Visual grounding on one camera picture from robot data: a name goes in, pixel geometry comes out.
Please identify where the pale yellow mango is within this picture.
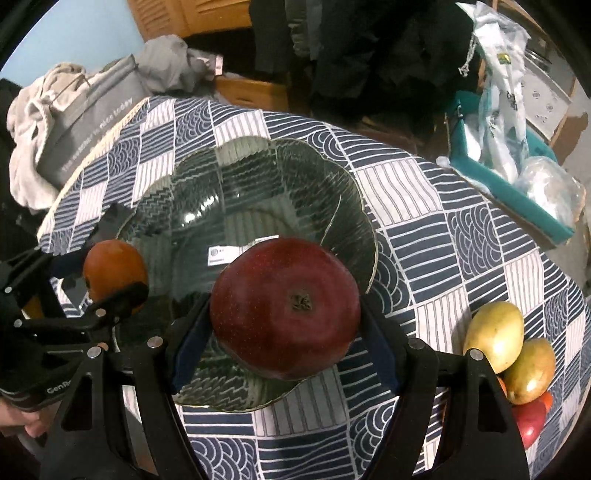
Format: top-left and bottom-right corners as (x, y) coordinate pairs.
(463, 301), (526, 374)

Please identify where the brownish orange round fruit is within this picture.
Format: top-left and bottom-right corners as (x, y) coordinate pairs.
(83, 240), (149, 315)

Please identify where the person's left hand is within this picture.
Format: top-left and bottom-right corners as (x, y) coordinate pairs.
(0, 398), (57, 438)

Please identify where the teal cardboard box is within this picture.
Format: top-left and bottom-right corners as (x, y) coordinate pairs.
(450, 90), (575, 245)

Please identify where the clear plastic bag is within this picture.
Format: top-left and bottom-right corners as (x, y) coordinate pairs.
(515, 156), (586, 227)

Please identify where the white printed rice bag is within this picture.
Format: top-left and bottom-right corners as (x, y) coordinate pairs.
(458, 2), (532, 183)

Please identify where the small red apple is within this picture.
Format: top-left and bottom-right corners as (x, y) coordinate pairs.
(510, 399), (548, 450)

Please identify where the fluted grey glass bowl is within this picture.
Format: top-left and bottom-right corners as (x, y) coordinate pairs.
(115, 137), (379, 411)

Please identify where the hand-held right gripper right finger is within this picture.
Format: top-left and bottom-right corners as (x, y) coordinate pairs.
(360, 295), (530, 480)

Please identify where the navy white patterned tablecloth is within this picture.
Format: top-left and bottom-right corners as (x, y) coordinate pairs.
(37, 96), (587, 480)

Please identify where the wooden cabinet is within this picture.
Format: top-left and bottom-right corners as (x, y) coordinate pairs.
(127, 0), (252, 42)

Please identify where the yellow orange mango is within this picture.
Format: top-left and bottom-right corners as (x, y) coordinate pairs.
(502, 338), (557, 405)

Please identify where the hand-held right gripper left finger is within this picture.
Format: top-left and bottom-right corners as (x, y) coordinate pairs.
(44, 295), (218, 480)

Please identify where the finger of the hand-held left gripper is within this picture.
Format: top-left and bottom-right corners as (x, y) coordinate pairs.
(18, 281), (150, 334)
(0, 202), (136, 298)

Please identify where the large dark red apple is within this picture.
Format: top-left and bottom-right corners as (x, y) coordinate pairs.
(210, 239), (362, 380)

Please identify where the dark clothing pile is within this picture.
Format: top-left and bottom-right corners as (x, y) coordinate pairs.
(249, 0), (481, 139)

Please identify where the grey crumpled cloth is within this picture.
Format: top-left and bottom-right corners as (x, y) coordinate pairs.
(136, 34), (225, 95)

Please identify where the grey fabric storage bag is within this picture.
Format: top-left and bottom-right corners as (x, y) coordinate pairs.
(37, 54), (153, 185)

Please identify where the white patterned cabinet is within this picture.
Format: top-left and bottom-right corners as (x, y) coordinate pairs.
(522, 46), (578, 139)

